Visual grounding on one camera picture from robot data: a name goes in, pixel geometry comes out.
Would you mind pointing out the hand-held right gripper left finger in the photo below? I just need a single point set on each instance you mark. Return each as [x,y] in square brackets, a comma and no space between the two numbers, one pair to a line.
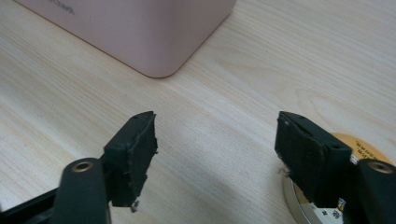
[130,161]

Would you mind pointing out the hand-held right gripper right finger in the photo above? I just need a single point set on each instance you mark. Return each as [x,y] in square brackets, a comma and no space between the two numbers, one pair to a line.
[306,155]

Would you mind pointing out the round tin with yellow label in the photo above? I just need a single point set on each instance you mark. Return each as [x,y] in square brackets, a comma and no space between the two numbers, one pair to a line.
[364,145]

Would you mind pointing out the pink plastic storage box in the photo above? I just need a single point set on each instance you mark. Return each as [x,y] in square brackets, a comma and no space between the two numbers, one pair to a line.
[140,31]

